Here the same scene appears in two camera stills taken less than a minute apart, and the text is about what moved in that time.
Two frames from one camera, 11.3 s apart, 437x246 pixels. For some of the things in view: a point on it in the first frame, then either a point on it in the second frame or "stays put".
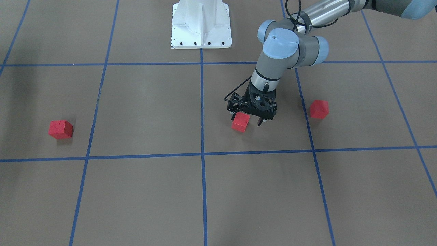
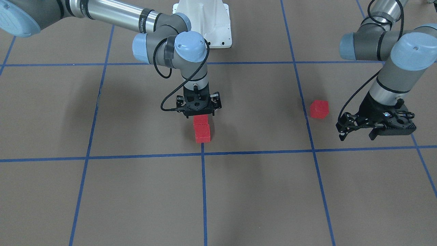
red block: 319,109 stays put
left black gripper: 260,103 to 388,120
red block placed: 240,122 to 202,133
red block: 60,129 to 202,119
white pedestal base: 201,24 stays put
